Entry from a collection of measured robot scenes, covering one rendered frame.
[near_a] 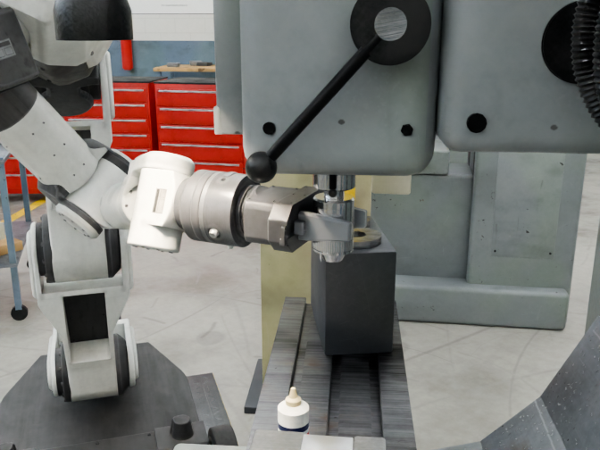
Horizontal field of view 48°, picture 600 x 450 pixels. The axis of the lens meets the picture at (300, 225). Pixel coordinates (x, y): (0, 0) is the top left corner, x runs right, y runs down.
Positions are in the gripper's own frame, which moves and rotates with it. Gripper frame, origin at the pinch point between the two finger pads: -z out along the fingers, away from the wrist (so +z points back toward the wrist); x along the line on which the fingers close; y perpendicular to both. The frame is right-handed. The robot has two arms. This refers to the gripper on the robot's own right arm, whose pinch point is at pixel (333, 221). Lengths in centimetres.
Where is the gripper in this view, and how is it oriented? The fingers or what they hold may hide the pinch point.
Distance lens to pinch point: 77.5
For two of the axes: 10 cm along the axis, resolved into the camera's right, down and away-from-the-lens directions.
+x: 3.9, -2.6, 8.8
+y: -0.1, 9.6, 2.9
